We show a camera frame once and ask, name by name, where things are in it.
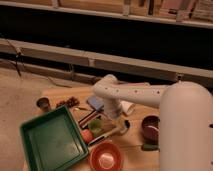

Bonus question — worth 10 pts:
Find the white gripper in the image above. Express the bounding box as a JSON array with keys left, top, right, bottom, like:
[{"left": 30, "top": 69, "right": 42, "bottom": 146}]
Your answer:
[{"left": 104, "top": 99, "right": 128, "bottom": 134}]

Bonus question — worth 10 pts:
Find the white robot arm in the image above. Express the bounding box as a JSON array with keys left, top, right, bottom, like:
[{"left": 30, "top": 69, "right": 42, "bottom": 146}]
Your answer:
[{"left": 93, "top": 74, "right": 213, "bottom": 171}]

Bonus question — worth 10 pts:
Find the green plastic tray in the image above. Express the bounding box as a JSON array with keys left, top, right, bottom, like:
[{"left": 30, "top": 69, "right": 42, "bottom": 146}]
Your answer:
[{"left": 20, "top": 106, "right": 89, "bottom": 171}]

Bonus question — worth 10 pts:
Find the blue sponge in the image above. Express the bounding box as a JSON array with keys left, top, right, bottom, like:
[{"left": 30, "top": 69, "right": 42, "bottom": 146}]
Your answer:
[{"left": 87, "top": 96, "right": 103, "bottom": 111}]

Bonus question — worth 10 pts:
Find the small green cup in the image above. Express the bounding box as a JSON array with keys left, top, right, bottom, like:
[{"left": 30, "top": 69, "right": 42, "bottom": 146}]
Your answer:
[{"left": 88, "top": 119, "right": 102, "bottom": 134}]

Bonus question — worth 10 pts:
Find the small metal utensil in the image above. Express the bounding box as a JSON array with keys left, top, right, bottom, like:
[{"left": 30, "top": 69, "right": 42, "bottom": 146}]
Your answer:
[{"left": 73, "top": 107, "right": 92, "bottom": 111}]

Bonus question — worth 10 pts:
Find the wooden board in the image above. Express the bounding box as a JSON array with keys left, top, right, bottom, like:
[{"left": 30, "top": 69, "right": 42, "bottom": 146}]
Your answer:
[{"left": 42, "top": 87, "right": 159, "bottom": 171}]

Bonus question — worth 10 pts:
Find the orange toy fruit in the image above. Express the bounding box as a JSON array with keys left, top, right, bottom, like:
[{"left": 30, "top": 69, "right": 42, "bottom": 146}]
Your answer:
[{"left": 81, "top": 129, "right": 93, "bottom": 143}]

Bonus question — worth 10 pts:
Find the purple bowl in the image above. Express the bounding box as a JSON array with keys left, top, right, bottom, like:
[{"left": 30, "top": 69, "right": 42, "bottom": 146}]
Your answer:
[{"left": 141, "top": 115, "right": 159, "bottom": 142}]

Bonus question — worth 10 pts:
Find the dark red grapes toy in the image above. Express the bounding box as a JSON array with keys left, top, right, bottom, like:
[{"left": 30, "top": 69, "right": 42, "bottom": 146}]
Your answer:
[{"left": 56, "top": 97, "right": 80, "bottom": 108}]

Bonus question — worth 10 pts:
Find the red plastic bowl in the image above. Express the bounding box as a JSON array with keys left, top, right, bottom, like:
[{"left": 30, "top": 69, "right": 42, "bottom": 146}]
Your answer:
[{"left": 88, "top": 141, "right": 123, "bottom": 171}]

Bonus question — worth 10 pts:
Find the green cucumber toy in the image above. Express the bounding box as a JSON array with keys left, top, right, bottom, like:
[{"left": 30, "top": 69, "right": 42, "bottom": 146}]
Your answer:
[{"left": 141, "top": 144, "right": 159, "bottom": 151}]

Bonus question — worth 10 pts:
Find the small metal cup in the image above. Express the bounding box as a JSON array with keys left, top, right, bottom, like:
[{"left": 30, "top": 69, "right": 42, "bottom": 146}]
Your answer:
[{"left": 36, "top": 97, "right": 51, "bottom": 112}]

